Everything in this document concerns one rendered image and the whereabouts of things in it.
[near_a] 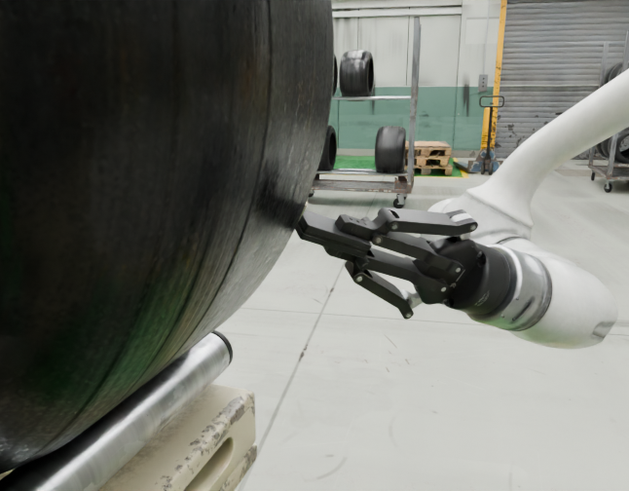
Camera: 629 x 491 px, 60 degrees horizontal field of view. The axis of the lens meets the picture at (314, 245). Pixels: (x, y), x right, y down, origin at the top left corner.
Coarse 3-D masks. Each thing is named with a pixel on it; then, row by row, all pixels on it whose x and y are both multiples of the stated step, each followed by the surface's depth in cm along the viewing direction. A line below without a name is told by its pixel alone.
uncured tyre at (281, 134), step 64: (0, 0) 18; (64, 0) 18; (128, 0) 19; (192, 0) 21; (256, 0) 25; (320, 0) 34; (0, 64) 18; (64, 64) 19; (128, 64) 20; (192, 64) 21; (256, 64) 26; (320, 64) 34; (0, 128) 19; (64, 128) 19; (128, 128) 20; (192, 128) 22; (256, 128) 27; (320, 128) 36; (0, 192) 20; (64, 192) 20; (128, 192) 21; (192, 192) 23; (256, 192) 29; (0, 256) 20; (64, 256) 21; (128, 256) 22; (192, 256) 25; (256, 256) 35; (0, 320) 21; (64, 320) 23; (128, 320) 24; (192, 320) 31; (0, 384) 23; (64, 384) 25; (128, 384) 28; (0, 448) 27
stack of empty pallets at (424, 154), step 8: (408, 144) 905; (448, 144) 877; (416, 152) 906; (424, 152) 846; (432, 152) 903; (440, 152) 905; (448, 152) 840; (416, 160) 924; (424, 160) 846; (432, 160) 926; (440, 160) 839; (448, 160) 887; (416, 168) 851; (424, 168) 849; (432, 168) 847; (440, 168) 845; (448, 168) 844
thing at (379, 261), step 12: (372, 252) 52; (384, 252) 53; (360, 264) 49; (372, 264) 51; (384, 264) 51; (396, 264) 52; (408, 264) 54; (396, 276) 53; (408, 276) 53; (420, 276) 53; (432, 288) 54; (444, 288) 55
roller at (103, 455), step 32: (192, 352) 48; (224, 352) 51; (160, 384) 43; (192, 384) 46; (128, 416) 39; (160, 416) 41; (64, 448) 35; (96, 448) 36; (128, 448) 38; (0, 480) 32; (32, 480) 32; (64, 480) 33; (96, 480) 35
